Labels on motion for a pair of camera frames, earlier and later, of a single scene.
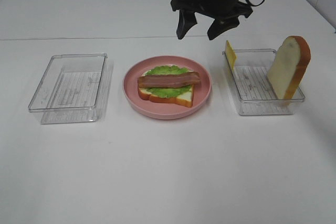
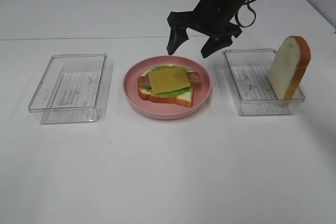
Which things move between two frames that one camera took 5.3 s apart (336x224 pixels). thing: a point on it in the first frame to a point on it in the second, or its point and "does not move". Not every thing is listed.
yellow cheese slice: x=230 y=55 to x=165 y=80
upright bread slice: x=288 y=66 does not move
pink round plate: x=161 y=110 does not move
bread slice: x=185 y=98 does not move
